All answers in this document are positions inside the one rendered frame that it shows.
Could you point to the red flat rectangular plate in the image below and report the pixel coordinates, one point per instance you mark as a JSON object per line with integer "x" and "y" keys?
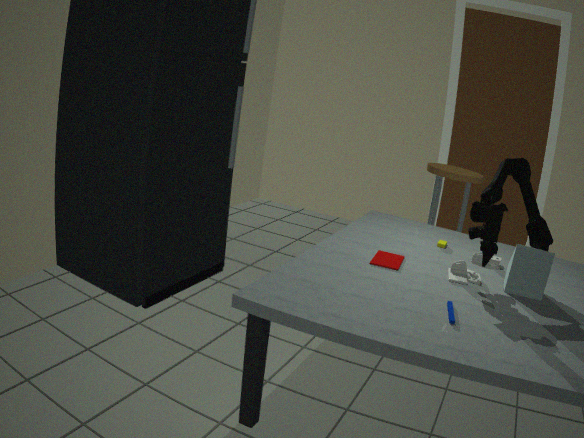
{"x": 385, "y": 259}

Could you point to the blue flat bar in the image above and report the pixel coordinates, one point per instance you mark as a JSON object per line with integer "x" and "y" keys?
{"x": 451, "y": 312}

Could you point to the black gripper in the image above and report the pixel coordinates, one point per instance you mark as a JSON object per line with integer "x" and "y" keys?
{"x": 488, "y": 247}

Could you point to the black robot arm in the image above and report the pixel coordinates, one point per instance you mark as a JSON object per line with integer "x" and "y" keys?
{"x": 484, "y": 211}

